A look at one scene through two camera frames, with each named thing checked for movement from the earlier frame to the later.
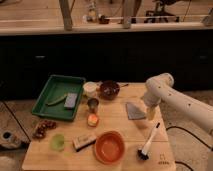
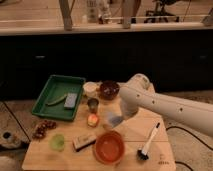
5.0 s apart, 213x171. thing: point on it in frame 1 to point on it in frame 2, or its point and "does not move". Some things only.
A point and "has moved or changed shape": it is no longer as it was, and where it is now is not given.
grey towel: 134,112 has moved or changed shape
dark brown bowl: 109,89 does not move
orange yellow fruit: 92,120 does not move
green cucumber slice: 60,100 does not move
